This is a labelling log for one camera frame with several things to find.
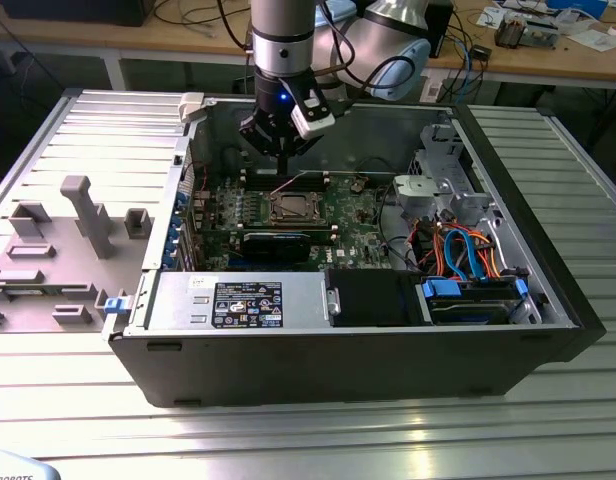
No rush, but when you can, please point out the black camera cable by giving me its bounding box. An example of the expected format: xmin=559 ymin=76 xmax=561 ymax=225
xmin=315 ymin=27 xmax=415 ymax=119

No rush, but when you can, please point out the black PC case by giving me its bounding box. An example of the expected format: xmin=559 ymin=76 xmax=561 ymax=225
xmin=101 ymin=88 xmax=607 ymax=409

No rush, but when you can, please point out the red black twisted wire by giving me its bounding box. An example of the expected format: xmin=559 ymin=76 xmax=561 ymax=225
xmin=181 ymin=160 xmax=210 ymax=194

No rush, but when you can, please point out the red orange wire bundle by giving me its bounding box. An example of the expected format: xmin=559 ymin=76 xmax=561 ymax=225
xmin=410 ymin=219 xmax=444 ymax=274

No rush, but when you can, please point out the blue disk carrier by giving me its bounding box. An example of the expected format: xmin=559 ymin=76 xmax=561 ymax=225
xmin=421 ymin=277 xmax=531 ymax=326

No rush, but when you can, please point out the black cable bundle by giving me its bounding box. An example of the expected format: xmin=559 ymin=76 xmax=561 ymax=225
xmin=377 ymin=187 xmax=422 ymax=274

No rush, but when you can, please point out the grey parts rack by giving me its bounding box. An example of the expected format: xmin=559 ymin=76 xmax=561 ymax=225
xmin=0 ymin=174 xmax=157 ymax=334

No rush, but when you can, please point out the wooden desk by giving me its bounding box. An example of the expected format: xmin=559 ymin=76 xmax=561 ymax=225
xmin=0 ymin=0 xmax=616 ymax=91

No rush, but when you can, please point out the silver metal box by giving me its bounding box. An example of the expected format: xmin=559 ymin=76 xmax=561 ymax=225
xmin=525 ymin=18 xmax=561 ymax=51

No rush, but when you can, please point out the blue flat wire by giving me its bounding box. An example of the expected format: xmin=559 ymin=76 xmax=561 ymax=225
xmin=443 ymin=227 xmax=484 ymax=284

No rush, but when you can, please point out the blue hanging cable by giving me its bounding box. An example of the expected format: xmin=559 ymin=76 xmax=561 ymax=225
xmin=460 ymin=37 xmax=478 ymax=104

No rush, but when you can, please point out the black monitor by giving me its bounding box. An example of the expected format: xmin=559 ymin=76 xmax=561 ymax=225
xmin=0 ymin=0 xmax=149 ymax=27

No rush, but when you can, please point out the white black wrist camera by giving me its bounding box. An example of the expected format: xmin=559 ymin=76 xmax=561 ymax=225
xmin=282 ymin=77 xmax=338 ymax=142

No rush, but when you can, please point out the black desktop box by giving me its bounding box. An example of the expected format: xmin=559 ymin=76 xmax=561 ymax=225
xmin=430 ymin=0 xmax=457 ymax=60

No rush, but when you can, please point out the blue plastic clip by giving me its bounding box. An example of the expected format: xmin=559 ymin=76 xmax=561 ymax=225
xmin=102 ymin=294 xmax=133 ymax=318

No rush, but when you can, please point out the silver power supply unit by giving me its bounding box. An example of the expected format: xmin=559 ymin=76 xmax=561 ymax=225
xmin=145 ymin=272 xmax=334 ymax=334

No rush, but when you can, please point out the thick black cable loop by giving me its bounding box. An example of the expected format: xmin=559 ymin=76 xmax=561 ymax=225
xmin=221 ymin=144 xmax=253 ymax=174

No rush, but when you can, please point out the CPU socket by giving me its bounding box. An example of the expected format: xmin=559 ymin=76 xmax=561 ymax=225
xmin=266 ymin=189 xmax=325 ymax=224

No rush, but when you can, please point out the thin black wire loop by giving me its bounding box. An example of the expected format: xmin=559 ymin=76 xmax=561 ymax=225
xmin=356 ymin=157 xmax=397 ymax=177

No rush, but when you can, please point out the white paper sheet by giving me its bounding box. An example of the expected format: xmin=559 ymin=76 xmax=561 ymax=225
xmin=567 ymin=28 xmax=616 ymax=52

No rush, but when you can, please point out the CPU heatsink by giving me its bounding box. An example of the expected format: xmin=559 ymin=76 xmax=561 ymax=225
xmin=494 ymin=12 xmax=528 ymax=50

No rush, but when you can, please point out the silver socket cover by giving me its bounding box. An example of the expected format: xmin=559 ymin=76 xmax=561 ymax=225
xmin=268 ymin=191 xmax=323 ymax=222

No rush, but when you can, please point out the white case latch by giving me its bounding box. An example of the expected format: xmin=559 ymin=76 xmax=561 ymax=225
xmin=179 ymin=92 xmax=208 ymax=123

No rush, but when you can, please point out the blue cardboard box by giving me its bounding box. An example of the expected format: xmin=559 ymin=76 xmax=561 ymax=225
xmin=546 ymin=0 xmax=609 ymax=12

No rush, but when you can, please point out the pale blue teach pendant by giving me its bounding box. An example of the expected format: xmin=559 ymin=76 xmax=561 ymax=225
xmin=0 ymin=447 xmax=62 ymax=480

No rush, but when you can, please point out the black graphics card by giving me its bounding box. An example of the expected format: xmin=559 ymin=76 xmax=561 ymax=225
xmin=241 ymin=230 xmax=313 ymax=264

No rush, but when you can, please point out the silver metal disk bay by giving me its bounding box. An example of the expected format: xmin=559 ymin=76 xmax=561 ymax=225
xmin=391 ymin=122 xmax=494 ymax=226

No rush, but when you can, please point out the hard disk drive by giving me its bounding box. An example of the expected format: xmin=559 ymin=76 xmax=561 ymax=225
xmin=427 ymin=294 xmax=522 ymax=326

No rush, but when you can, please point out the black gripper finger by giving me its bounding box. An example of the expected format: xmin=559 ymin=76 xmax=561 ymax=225
xmin=239 ymin=108 xmax=286 ymax=175
xmin=282 ymin=126 xmax=324 ymax=175

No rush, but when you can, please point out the green motherboard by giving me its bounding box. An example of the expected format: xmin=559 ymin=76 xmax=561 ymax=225
xmin=187 ymin=169 xmax=389 ymax=274

